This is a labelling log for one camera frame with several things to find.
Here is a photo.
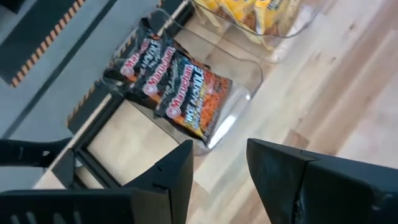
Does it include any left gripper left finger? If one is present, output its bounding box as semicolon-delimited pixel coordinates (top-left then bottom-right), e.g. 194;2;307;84
0;139;194;224

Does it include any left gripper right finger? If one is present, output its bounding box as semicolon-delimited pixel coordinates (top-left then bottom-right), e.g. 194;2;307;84
246;138;398;224

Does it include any clear plastic bin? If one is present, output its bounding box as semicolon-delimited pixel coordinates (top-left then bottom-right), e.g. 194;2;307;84
101;7;264;156
186;0;315;63

